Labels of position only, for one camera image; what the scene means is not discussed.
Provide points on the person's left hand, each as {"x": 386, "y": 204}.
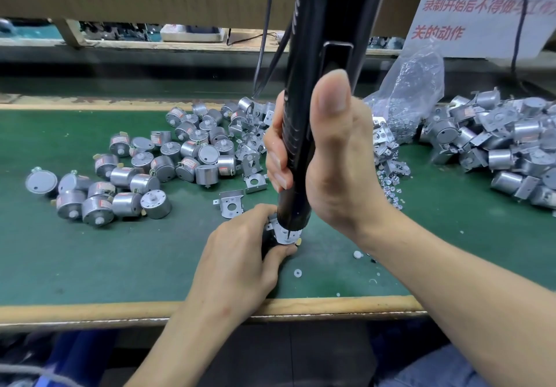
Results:
{"x": 230, "y": 269}

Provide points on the person's right hand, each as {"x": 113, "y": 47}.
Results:
{"x": 347, "y": 174}

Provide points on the silver round motor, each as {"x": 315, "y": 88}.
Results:
{"x": 269, "y": 245}

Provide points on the silver metal bracket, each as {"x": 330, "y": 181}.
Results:
{"x": 230, "y": 203}
{"x": 285, "y": 236}

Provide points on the pile of metal brackets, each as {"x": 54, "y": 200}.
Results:
{"x": 243, "y": 139}

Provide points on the pile of silver motors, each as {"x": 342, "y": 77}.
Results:
{"x": 130, "y": 178}

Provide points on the black electric screwdriver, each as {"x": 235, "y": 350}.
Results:
{"x": 334, "y": 18}

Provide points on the pile of assembled motors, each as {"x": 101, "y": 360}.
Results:
{"x": 504, "y": 135}

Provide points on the person's left forearm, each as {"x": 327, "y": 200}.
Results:
{"x": 191, "y": 348}

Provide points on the scatter of small silver screws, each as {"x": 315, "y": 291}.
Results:
{"x": 387, "y": 189}

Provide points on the small clear plastic bag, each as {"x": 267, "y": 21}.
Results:
{"x": 408, "y": 87}

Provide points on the blue plastic bin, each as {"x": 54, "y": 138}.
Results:
{"x": 78, "y": 356}

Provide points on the green bench mat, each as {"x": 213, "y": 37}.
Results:
{"x": 35, "y": 274}

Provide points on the grey blue trousers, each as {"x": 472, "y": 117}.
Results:
{"x": 434, "y": 367}

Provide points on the white paper sign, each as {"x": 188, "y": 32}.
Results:
{"x": 495, "y": 9}

